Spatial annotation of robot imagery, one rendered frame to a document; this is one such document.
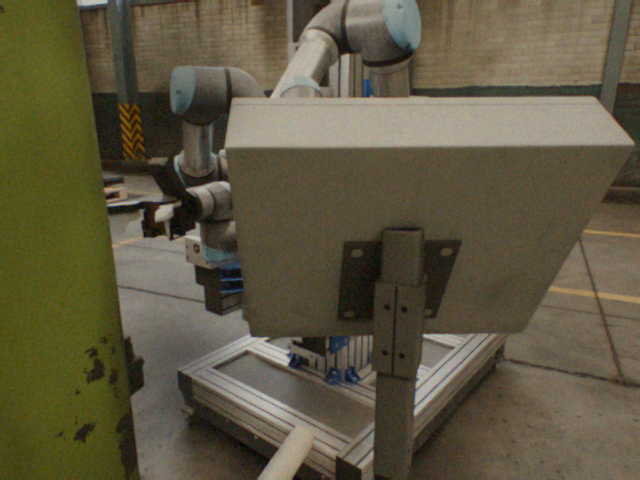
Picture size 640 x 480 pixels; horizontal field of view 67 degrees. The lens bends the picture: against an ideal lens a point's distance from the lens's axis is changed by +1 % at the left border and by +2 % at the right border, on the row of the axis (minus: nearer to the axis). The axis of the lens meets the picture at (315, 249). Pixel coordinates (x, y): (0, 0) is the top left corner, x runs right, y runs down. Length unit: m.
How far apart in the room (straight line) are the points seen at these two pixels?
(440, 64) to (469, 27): 0.58
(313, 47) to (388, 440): 0.83
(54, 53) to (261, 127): 0.17
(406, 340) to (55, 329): 0.31
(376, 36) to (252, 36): 7.64
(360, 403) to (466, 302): 1.21
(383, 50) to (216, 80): 0.43
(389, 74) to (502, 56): 6.35
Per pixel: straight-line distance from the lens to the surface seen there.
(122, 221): 1.06
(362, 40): 1.15
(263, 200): 0.43
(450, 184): 0.45
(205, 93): 1.30
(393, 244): 0.46
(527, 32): 7.51
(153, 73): 9.95
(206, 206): 1.12
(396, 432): 0.55
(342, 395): 1.79
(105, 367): 0.35
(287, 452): 0.87
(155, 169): 1.04
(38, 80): 0.31
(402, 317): 0.48
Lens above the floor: 1.19
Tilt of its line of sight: 16 degrees down
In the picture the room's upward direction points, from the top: straight up
